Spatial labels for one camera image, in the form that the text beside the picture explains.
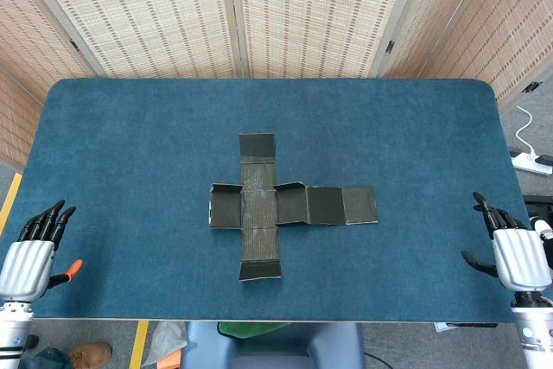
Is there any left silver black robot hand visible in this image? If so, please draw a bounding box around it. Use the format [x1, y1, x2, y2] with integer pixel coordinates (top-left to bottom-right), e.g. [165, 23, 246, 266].
[0, 200, 83, 303]

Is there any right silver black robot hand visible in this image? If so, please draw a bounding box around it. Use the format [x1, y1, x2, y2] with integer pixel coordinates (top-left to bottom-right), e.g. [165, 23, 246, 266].
[461, 191, 553, 306]

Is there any black cardboard box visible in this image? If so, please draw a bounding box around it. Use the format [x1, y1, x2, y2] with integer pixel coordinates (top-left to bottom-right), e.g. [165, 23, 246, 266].
[208, 132, 379, 283]

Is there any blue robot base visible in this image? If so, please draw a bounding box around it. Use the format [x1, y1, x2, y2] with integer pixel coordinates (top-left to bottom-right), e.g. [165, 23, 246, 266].
[180, 321, 365, 369]

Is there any black floor object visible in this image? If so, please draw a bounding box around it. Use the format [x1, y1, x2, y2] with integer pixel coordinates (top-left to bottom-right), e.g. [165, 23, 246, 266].
[522, 194, 553, 214]

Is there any white power strip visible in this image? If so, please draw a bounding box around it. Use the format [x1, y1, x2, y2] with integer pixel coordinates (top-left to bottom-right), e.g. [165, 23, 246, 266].
[511, 150, 553, 175]

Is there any blue jeans leg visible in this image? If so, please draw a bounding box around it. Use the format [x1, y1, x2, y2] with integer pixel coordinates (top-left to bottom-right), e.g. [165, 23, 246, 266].
[29, 347, 73, 369]

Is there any brown leather shoe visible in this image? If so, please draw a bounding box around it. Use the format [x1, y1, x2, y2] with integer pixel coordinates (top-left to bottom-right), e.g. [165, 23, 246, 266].
[67, 341, 113, 368]

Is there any bamboo folding screen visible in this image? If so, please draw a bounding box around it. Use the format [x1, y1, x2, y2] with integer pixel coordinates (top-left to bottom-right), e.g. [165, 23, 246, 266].
[0, 0, 553, 171]

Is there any white power cable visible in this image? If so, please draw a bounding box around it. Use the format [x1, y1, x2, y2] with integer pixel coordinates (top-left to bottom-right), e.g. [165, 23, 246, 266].
[516, 105, 537, 158]

